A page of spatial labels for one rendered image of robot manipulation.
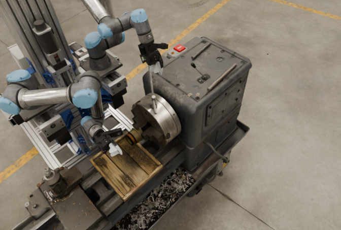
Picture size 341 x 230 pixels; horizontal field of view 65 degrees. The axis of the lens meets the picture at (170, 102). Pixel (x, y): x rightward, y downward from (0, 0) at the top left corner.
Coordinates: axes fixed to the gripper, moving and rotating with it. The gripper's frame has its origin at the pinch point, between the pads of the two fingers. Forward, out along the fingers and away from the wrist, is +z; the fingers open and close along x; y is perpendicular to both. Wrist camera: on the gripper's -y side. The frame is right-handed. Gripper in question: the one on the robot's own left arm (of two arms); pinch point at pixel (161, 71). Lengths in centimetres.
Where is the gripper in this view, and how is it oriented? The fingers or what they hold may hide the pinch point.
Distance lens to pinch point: 148.5
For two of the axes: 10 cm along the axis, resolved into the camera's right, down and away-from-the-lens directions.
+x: 6.4, 2.8, -7.1
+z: 2.6, 7.9, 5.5
